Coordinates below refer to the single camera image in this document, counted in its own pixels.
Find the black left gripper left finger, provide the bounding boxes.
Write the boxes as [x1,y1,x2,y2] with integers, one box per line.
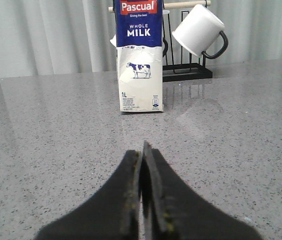
[35,150,141,240]

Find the right white enamel mug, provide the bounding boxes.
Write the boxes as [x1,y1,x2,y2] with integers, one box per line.
[172,4,229,60]

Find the black wire mug rack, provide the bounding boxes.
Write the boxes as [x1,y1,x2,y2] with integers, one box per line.
[109,0,213,82]

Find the blue white milk carton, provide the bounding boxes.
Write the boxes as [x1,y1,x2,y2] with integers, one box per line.
[113,0,164,113]

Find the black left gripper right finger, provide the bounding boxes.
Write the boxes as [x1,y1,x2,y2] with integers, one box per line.
[142,142,262,240]

